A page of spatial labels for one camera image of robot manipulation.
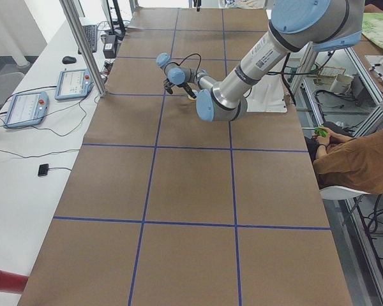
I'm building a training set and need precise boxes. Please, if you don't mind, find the blue call bell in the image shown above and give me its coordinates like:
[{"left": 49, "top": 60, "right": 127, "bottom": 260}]
[{"left": 188, "top": 90, "right": 198, "bottom": 101}]

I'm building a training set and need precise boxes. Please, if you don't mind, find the near teach pendant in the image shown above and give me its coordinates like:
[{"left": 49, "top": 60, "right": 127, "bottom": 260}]
[{"left": 4, "top": 91, "right": 49, "bottom": 129}]

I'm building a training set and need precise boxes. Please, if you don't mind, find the green handheld controller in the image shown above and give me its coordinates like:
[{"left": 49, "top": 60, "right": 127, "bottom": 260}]
[{"left": 314, "top": 127, "right": 328, "bottom": 138}]

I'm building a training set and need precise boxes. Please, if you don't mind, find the small black puck device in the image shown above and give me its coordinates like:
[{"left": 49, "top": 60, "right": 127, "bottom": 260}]
[{"left": 38, "top": 163, "right": 49, "bottom": 177}]

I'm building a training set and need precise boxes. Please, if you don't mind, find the black computer mouse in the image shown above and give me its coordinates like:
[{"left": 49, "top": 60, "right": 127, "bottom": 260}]
[{"left": 62, "top": 56, "right": 77, "bottom": 64}]

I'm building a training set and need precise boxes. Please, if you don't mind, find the red cylinder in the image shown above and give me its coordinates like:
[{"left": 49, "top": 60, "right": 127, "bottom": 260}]
[{"left": 0, "top": 270, "right": 29, "bottom": 294}]

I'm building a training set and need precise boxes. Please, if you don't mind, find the far teach pendant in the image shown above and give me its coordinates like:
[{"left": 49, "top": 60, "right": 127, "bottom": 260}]
[{"left": 54, "top": 69, "right": 93, "bottom": 101}]

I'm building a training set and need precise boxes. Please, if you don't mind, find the aluminium frame post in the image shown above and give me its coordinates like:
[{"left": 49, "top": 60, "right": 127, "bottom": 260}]
[{"left": 59, "top": 0, "right": 106, "bottom": 98}]

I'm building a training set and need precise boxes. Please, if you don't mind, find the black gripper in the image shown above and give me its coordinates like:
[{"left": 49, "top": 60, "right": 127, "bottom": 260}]
[{"left": 163, "top": 79, "right": 193, "bottom": 95}]

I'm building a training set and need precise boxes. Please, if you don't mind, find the black keyboard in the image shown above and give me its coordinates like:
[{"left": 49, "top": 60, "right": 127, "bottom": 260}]
[{"left": 82, "top": 24, "right": 98, "bottom": 53}]

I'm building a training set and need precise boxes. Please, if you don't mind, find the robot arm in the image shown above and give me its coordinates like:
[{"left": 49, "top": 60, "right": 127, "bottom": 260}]
[{"left": 156, "top": 1, "right": 364, "bottom": 122}]

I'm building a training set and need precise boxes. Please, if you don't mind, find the black power adapter box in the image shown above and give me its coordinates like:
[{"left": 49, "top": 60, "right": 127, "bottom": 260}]
[{"left": 103, "top": 35, "right": 117, "bottom": 59}]

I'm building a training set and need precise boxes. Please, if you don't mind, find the seated person brown shirt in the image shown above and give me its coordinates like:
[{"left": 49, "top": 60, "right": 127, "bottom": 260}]
[{"left": 305, "top": 122, "right": 383, "bottom": 194}]

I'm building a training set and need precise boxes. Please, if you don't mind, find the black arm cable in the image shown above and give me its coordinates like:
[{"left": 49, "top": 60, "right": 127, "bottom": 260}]
[{"left": 177, "top": 53, "right": 202, "bottom": 74}]

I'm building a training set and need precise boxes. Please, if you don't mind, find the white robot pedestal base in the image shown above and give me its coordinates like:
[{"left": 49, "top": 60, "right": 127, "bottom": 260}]
[{"left": 244, "top": 83, "right": 287, "bottom": 113}]

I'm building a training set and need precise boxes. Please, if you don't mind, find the teach pendant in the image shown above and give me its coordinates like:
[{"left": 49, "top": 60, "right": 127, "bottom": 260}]
[
  {"left": 54, "top": 69, "right": 93, "bottom": 101},
  {"left": 4, "top": 91, "right": 49, "bottom": 129}
]

